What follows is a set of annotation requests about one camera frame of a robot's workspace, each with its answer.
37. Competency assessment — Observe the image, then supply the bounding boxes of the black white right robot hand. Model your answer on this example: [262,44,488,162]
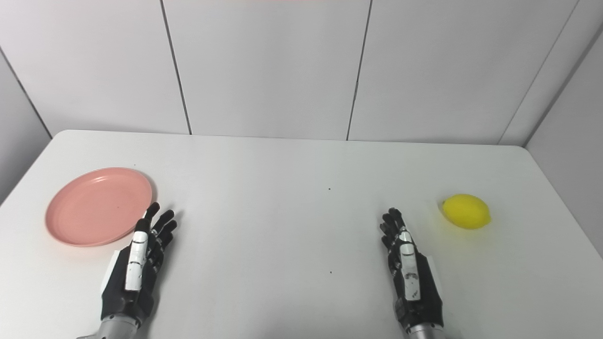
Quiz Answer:
[379,208,445,330]

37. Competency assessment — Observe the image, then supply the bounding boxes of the pink round plate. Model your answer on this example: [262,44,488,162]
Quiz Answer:
[45,167,154,247]

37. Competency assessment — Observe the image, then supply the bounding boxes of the yellow lemon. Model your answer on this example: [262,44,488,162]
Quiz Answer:
[441,194,492,230]

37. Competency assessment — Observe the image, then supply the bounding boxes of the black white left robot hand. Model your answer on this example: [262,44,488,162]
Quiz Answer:
[100,202,179,326]

